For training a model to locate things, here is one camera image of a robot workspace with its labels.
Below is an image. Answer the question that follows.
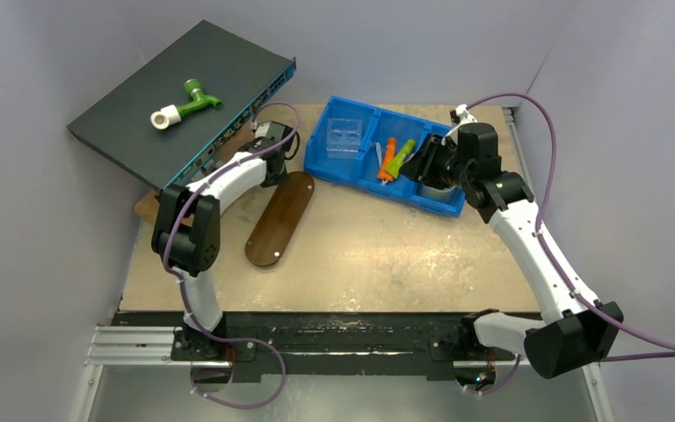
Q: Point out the green white pipe fitting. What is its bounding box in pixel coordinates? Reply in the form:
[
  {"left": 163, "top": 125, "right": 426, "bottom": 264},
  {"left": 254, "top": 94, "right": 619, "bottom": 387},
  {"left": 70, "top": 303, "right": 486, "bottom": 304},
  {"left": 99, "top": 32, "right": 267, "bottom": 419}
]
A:
[{"left": 149, "top": 79, "right": 222, "bottom": 130}]

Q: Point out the blue divided plastic bin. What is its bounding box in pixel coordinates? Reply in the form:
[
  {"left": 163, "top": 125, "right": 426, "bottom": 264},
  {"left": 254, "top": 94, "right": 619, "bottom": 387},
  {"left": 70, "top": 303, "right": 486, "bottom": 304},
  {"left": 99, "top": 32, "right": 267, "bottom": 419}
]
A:
[{"left": 303, "top": 96, "right": 465, "bottom": 217}]

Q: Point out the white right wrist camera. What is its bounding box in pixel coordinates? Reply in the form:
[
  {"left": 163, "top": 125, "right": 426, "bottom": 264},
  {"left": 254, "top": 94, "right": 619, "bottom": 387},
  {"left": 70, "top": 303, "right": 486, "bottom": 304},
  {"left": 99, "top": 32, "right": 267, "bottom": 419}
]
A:
[{"left": 450, "top": 104, "right": 477, "bottom": 125}]

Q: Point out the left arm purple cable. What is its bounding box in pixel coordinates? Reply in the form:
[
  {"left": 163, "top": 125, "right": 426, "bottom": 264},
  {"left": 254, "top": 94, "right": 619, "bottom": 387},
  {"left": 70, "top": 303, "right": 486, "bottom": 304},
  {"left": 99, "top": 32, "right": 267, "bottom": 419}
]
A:
[{"left": 161, "top": 101, "right": 302, "bottom": 412}]

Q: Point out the white toothbrush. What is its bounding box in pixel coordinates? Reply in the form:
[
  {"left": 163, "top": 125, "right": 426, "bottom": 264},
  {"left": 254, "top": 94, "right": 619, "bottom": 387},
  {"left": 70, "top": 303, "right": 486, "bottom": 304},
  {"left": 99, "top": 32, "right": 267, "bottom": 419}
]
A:
[{"left": 374, "top": 142, "right": 389, "bottom": 186}]

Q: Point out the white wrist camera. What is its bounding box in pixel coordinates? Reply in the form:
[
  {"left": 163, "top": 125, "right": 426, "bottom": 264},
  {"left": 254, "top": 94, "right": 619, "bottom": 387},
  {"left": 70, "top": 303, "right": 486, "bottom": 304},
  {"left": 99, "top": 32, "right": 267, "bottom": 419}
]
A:
[
  {"left": 450, "top": 104, "right": 477, "bottom": 125},
  {"left": 250, "top": 121, "right": 272, "bottom": 138}
]

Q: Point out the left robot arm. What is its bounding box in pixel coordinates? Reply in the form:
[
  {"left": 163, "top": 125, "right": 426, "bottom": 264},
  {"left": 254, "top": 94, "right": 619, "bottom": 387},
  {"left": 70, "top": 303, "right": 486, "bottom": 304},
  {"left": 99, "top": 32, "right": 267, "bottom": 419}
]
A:
[{"left": 151, "top": 121, "right": 300, "bottom": 360}]

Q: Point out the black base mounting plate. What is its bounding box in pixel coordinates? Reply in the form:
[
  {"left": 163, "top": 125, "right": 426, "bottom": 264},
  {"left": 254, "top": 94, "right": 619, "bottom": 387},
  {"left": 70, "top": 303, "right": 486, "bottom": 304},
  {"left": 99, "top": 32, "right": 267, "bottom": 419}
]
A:
[{"left": 110, "top": 311, "right": 566, "bottom": 384}]

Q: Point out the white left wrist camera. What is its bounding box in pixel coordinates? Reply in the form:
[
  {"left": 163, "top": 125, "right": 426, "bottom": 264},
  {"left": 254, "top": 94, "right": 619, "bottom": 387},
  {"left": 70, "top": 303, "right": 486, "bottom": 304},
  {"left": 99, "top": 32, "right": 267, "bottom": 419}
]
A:
[{"left": 250, "top": 121, "right": 272, "bottom": 138}]

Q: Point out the green toothpaste tube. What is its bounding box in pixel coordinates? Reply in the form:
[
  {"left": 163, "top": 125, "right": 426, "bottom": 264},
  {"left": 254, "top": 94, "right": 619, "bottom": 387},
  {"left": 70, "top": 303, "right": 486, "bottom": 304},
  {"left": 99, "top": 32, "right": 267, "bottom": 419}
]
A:
[{"left": 386, "top": 139, "right": 416, "bottom": 179}]

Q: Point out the clear plastic blister pack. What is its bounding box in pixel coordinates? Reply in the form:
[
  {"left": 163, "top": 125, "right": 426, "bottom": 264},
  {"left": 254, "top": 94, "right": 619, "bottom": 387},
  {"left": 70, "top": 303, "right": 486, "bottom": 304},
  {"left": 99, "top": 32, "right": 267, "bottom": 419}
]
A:
[{"left": 325, "top": 118, "right": 363, "bottom": 159}]

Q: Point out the brown oval wooden tray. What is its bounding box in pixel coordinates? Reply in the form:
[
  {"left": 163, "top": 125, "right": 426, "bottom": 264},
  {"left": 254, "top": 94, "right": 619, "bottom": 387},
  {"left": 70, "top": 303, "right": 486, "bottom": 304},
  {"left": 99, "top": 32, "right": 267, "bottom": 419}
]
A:
[{"left": 245, "top": 171, "right": 315, "bottom": 267}]

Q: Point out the grey mug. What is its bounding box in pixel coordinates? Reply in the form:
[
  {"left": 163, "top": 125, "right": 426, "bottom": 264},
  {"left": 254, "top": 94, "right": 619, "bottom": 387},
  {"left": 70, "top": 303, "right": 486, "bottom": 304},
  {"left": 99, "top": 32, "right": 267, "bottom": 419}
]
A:
[{"left": 418, "top": 185, "right": 458, "bottom": 204}]

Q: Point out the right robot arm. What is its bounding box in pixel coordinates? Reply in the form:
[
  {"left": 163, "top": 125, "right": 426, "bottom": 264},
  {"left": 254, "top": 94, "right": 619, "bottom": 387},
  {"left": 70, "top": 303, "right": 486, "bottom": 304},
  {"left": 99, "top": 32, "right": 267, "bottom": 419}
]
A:
[{"left": 400, "top": 122, "right": 623, "bottom": 379}]

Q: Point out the wooden board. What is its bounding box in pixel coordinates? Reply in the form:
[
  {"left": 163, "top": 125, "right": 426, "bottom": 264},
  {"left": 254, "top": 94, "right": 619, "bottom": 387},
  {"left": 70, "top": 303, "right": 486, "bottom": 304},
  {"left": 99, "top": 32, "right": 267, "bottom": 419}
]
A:
[{"left": 134, "top": 123, "right": 290, "bottom": 229}]

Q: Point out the dark network switch box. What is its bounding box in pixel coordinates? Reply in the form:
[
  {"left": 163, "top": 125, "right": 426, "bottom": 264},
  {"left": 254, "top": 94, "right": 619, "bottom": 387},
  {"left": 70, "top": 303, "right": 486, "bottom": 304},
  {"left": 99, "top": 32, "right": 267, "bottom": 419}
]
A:
[{"left": 68, "top": 20, "right": 296, "bottom": 189}]

